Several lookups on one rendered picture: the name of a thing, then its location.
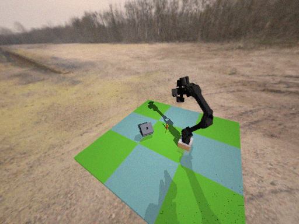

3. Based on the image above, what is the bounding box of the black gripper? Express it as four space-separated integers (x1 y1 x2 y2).
176 80 185 103

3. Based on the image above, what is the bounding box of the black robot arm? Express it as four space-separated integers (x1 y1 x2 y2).
172 76 213 144

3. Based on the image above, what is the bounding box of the grey sloped panel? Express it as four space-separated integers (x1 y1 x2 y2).
139 122 154 137

